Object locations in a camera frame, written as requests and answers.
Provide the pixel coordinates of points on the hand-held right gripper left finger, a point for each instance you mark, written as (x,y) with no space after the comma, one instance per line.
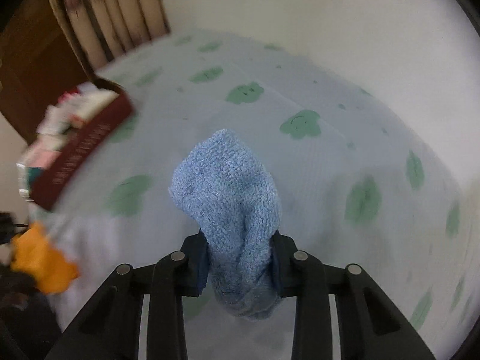
(200,270)

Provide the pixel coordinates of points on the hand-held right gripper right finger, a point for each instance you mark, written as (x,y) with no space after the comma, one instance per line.
(276,270)

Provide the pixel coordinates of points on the blue fluffy sock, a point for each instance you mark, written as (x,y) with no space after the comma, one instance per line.
(228,195)

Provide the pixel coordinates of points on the orange sock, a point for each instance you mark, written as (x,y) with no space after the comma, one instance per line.
(41,262)

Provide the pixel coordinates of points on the dark red box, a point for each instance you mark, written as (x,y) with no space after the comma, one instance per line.
(82,146)

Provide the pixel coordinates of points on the teal sock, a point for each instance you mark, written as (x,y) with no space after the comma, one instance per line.
(34,177)

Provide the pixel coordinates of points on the brown wooden furniture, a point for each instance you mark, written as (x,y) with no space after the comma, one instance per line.
(33,67)

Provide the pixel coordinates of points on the beige patterned curtain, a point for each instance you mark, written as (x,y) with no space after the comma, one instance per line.
(112,7)

